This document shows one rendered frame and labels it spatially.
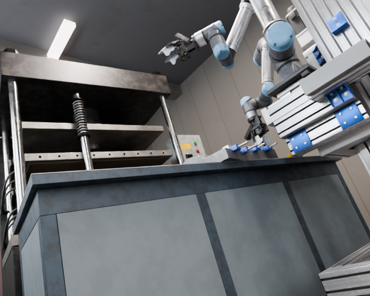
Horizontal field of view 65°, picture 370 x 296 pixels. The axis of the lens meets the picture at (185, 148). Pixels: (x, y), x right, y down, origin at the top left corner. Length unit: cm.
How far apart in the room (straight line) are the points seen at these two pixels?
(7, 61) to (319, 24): 190
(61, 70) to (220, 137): 260
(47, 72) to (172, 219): 150
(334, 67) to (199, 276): 95
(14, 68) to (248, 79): 286
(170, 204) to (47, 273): 50
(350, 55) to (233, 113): 303
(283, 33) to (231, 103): 287
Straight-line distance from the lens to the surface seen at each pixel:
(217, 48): 151
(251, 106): 189
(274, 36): 143
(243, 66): 423
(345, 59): 126
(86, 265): 105
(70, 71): 236
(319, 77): 128
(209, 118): 445
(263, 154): 179
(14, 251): 177
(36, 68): 231
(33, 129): 219
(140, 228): 114
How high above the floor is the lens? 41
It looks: 21 degrees up
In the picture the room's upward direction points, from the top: 17 degrees counter-clockwise
